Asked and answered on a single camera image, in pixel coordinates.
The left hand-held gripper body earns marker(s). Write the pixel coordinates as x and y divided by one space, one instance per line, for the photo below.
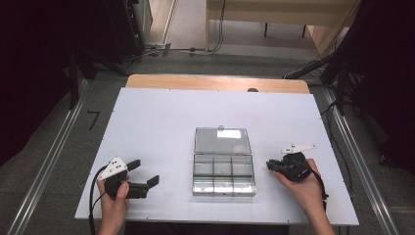
137 190

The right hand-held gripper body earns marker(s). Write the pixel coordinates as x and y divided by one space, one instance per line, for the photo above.
295 168

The clear compartment storage box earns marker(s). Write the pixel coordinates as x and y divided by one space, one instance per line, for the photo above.
223 163

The person's right hand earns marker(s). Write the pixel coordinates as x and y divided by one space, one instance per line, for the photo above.
308 192

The person's left hand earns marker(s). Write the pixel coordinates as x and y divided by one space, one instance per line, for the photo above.
114 209

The white table board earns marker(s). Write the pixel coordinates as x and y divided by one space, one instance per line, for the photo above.
156 124

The dark round table grommet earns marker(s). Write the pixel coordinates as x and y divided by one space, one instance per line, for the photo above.
253 90

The black stand bar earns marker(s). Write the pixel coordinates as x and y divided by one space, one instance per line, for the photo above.
310 68

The wooden table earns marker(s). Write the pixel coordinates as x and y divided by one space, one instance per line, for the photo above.
195 82

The black curtain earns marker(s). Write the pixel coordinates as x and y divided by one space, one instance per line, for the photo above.
32 65
388 81

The black cabinet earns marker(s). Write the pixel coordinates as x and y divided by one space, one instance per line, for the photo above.
122 29

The light wooden desk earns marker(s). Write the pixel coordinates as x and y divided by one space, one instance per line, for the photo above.
261 13

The aluminium floor rail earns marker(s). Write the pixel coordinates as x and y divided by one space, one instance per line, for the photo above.
49 160
359 143

